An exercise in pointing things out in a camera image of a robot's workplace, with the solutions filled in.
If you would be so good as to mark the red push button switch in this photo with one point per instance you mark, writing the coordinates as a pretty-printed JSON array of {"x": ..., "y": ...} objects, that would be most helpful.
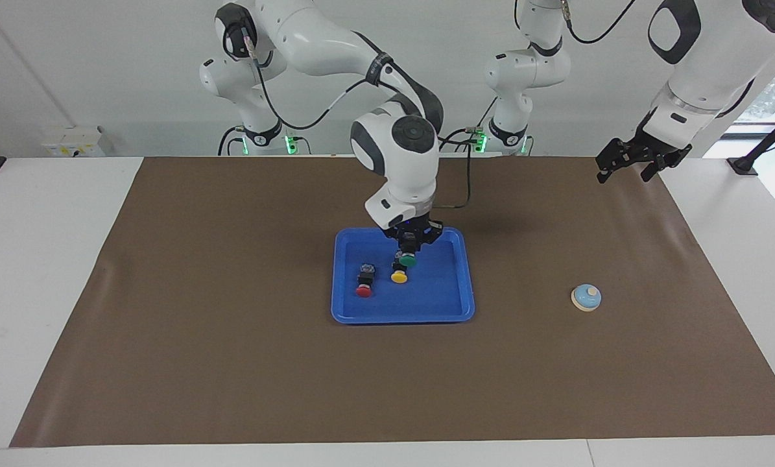
[{"x": 364, "y": 285}]

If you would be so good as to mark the black angled stand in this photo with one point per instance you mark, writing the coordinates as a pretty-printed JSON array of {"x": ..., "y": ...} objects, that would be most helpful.
[{"x": 760, "y": 146}]

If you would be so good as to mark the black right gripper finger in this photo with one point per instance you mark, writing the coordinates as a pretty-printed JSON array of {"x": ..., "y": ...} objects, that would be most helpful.
[
  {"x": 416, "y": 246},
  {"x": 402, "y": 245}
]

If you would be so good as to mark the green push button switch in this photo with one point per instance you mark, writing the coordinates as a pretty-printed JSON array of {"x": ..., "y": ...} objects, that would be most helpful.
[{"x": 407, "y": 262}]

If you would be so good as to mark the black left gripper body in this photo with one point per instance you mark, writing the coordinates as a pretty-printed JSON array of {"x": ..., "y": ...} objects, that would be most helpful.
[{"x": 643, "y": 150}]

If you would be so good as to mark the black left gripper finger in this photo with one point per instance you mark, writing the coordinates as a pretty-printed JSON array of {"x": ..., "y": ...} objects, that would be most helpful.
[
  {"x": 603, "y": 176},
  {"x": 650, "y": 172}
]

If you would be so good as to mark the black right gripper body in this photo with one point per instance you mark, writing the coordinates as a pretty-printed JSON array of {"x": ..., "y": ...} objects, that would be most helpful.
[{"x": 419, "y": 230}]

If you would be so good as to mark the light blue desk bell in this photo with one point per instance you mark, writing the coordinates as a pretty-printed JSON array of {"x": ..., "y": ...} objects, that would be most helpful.
[{"x": 585, "y": 298}]

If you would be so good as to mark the brown table mat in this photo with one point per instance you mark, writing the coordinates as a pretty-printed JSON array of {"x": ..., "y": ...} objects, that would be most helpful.
[{"x": 387, "y": 389}]

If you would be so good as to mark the blue plastic tray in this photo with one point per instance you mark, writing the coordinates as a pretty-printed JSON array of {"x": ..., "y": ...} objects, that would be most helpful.
[{"x": 439, "y": 292}]

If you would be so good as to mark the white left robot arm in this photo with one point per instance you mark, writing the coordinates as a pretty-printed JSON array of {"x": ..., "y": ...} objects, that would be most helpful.
[{"x": 711, "y": 58}]

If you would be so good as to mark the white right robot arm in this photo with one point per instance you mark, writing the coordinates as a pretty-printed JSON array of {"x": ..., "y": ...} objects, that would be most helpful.
[{"x": 400, "y": 149}]

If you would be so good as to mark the white power strip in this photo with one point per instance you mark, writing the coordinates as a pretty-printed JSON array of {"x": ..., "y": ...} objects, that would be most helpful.
[{"x": 72, "y": 143}]

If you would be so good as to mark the yellow push button switch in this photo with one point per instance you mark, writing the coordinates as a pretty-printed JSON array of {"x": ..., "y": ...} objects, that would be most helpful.
[{"x": 399, "y": 277}]

